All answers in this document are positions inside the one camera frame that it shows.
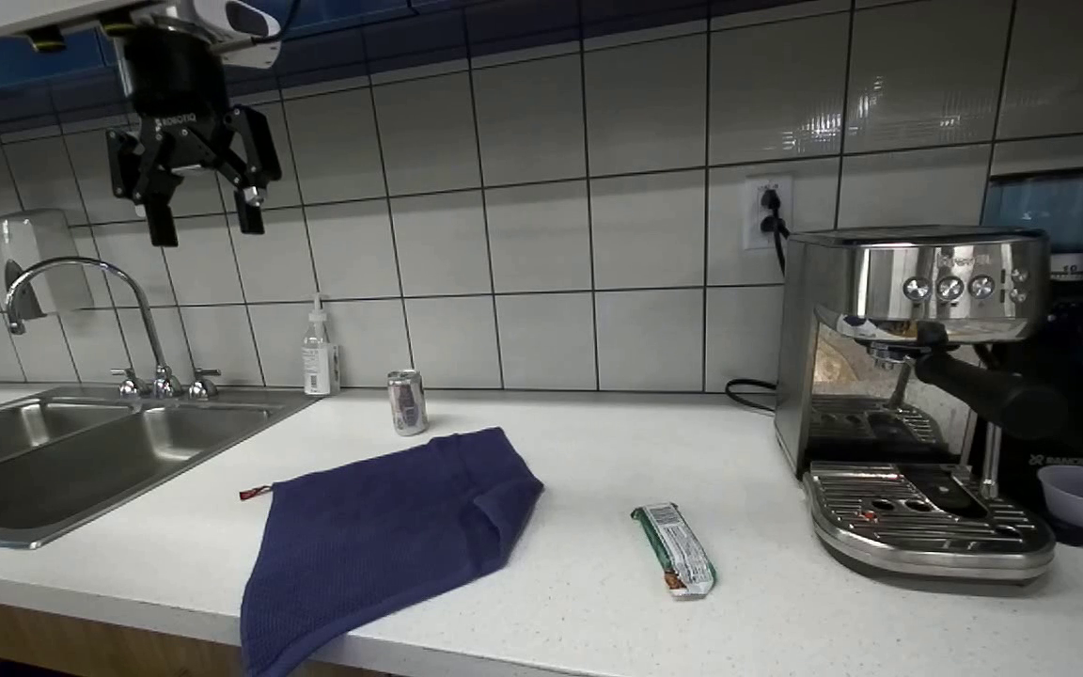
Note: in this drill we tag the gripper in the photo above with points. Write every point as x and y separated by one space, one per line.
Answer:
175 85

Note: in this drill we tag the silver drink can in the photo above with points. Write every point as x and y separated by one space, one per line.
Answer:
407 402

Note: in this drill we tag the white wall socket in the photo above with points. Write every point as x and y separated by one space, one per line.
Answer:
754 221

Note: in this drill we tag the steel espresso machine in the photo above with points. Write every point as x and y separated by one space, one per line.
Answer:
880 273

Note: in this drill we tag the chrome tap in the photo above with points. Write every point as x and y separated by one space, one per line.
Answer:
128 279

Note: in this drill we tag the blue towel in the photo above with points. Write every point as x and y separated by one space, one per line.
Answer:
382 527

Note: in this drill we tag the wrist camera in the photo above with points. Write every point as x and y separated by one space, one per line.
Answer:
24 13

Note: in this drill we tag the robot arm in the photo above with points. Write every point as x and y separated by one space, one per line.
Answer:
231 23

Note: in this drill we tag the clear pump bottle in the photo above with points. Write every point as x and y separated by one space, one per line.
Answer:
319 362

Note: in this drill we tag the green wrapped snack bar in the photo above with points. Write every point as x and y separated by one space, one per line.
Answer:
678 550

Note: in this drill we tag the wall soap dispenser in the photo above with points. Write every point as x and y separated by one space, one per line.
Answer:
43 249

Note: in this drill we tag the steel sink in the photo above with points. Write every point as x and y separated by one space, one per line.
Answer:
81 451

